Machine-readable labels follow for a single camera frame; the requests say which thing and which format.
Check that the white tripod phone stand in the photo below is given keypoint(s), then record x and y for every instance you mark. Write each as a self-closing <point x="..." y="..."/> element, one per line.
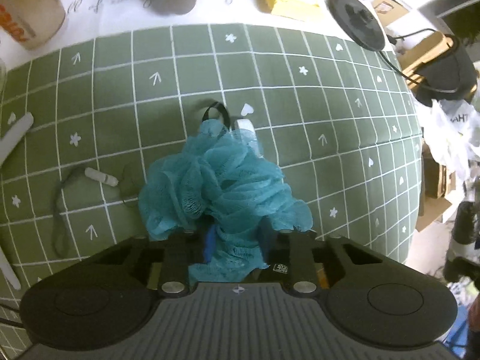
<point x="11" y="139"/>

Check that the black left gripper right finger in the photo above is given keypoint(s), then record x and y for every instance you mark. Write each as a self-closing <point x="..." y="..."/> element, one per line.
<point x="302" y="272"/>

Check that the black cloth on chair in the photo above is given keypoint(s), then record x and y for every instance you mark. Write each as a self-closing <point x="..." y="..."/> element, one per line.
<point x="450" y="76"/>

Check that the teal mesh bath loofah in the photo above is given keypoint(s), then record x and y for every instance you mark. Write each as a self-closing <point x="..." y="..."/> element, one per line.
<point x="218" y="173"/>

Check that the open cardboard box on floor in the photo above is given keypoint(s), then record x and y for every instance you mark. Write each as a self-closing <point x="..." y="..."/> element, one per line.
<point x="441" y="191"/>

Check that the grey lid shaker bottle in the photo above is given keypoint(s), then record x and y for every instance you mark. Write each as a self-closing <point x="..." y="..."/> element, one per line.
<point x="31" y="23"/>

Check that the white plastic bags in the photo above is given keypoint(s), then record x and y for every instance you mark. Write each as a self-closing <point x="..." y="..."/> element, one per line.
<point x="451" y="131"/>

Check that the green grid tablecloth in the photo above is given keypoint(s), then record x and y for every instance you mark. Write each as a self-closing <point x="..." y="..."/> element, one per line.
<point x="333" y="116"/>

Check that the black round kettle base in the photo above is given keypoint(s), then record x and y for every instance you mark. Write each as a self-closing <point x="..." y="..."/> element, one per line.
<point x="359" y="23"/>

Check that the wooden chair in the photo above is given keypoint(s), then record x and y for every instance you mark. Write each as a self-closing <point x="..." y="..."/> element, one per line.
<point x="424" y="52"/>

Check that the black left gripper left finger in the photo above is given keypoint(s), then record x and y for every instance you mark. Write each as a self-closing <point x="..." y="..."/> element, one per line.
<point x="174" y="273"/>

